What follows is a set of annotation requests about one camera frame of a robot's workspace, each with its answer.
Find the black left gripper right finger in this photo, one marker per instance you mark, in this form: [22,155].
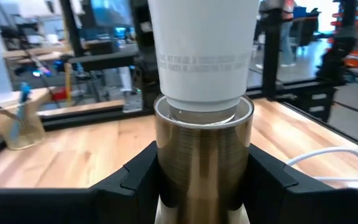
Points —
[275,202]

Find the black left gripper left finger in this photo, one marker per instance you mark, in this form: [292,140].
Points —
[120,199]

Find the brass lamp socket base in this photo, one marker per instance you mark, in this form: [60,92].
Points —
[202,161]

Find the yellow pole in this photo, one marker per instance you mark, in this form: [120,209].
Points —
[68,84]

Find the blue pen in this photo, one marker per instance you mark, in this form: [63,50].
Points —
[24,90]

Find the person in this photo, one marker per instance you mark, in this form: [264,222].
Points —
[287,37]

